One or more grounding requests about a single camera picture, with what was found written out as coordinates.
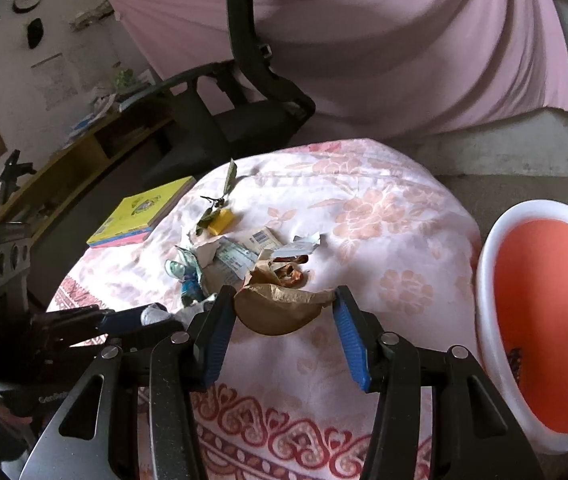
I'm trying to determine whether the small yellow packet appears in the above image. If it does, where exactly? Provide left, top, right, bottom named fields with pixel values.
left=207, top=210, right=235, bottom=235

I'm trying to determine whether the pile of books and papers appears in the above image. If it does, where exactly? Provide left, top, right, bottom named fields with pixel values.
left=66, top=67, right=157, bottom=142

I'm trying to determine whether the black office chair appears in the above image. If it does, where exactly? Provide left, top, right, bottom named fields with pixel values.
left=141, top=0, right=317, bottom=187

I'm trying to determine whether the yellow wooden desk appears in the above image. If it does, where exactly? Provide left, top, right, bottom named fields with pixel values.
left=0, top=95, right=175, bottom=242

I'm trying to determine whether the white wall calendar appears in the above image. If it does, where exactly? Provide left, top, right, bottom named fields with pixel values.
left=31, top=52, right=83, bottom=112

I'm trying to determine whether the white tissue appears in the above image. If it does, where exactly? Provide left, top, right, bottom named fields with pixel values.
left=140, top=295, right=219, bottom=331

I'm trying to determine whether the black stand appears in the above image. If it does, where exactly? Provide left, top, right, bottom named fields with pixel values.
left=0, top=150, right=37, bottom=207

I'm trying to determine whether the pink hanging cloth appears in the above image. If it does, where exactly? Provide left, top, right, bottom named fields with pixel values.
left=108, top=0, right=568, bottom=137

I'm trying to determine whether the dry leafy twig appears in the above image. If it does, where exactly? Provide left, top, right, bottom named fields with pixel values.
left=191, top=158, right=239, bottom=238

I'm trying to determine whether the small wall shelf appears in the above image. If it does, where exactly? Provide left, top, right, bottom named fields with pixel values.
left=70, top=9, right=115, bottom=30

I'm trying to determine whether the beige printed packet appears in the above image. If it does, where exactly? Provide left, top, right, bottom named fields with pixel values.
left=241, top=227, right=283, bottom=256

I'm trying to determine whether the torn tan paper scrap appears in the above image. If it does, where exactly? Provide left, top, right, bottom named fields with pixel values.
left=191, top=241, right=225, bottom=272

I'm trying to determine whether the floral bed sheet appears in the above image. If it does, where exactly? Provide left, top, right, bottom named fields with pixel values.
left=46, top=140, right=485, bottom=480

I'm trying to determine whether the brown paper piece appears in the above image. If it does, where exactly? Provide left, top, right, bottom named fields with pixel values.
left=234, top=284, right=337, bottom=337

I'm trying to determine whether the yellow book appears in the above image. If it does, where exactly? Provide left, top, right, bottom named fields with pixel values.
left=86, top=176, right=197, bottom=248

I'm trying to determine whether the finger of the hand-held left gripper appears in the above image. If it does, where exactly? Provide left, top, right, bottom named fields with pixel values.
left=31, top=304, right=145, bottom=348
left=71, top=321, right=188, bottom=356

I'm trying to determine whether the black wall object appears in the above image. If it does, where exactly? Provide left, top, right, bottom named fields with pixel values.
left=26, top=17, right=45, bottom=50

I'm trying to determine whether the torn white wrapper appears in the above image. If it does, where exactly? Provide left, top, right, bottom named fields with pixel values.
left=274, top=232, right=323, bottom=262

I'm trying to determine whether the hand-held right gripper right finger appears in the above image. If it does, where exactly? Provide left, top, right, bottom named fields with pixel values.
left=333, top=285, right=547, bottom=480

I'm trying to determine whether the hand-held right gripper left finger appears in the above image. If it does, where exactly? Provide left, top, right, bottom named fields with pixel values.
left=18, top=285, right=239, bottom=480

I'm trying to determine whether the orange basin with white rim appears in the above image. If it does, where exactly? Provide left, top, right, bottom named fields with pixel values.
left=475, top=199, right=568, bottom=456

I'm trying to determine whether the orange snack wrapper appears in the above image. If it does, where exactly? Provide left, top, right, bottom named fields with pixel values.
left=269, top=255, right=312, bottom=288

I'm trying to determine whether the blue green plastic wrapper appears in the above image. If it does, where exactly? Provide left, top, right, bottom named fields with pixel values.
left=165, top=246, right=205, bottom=307

